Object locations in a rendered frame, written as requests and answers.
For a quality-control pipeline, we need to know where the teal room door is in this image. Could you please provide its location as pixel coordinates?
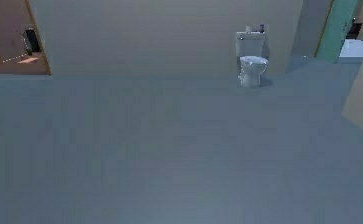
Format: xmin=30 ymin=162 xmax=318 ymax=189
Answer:
xmin=314 ymin=0 xmax=363 ymax=65

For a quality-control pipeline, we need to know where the white bathtub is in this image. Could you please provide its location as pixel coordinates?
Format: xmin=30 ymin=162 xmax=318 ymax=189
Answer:
xmin=336 ymin=38 xmax=363 ymax=65

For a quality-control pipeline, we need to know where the white toilet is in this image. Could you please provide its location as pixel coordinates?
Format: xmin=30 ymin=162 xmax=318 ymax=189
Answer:
xmin=235 ymin=30 xmax=269 ymax=89

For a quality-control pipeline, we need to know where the tan cabinet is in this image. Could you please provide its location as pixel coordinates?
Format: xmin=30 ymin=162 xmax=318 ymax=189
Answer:
xmin=341 ymin=42 xmax=363 ymax=137

